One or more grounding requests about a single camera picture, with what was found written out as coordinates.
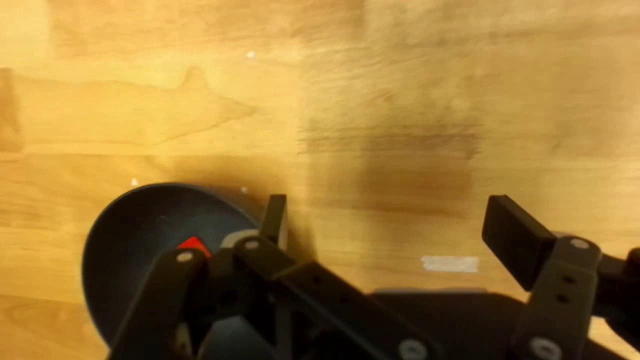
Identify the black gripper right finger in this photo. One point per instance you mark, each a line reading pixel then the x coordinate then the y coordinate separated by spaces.
pixel 560 281

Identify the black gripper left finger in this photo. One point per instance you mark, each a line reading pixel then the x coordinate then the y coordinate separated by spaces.
pixel 167 301

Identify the red block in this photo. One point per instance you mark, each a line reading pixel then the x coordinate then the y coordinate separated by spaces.
pixel 193 244

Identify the black bowl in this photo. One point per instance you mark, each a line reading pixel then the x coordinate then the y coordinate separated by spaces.
pixel 133 247

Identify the pale tape strip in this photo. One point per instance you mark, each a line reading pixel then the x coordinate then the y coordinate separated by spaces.
pixel 451 264

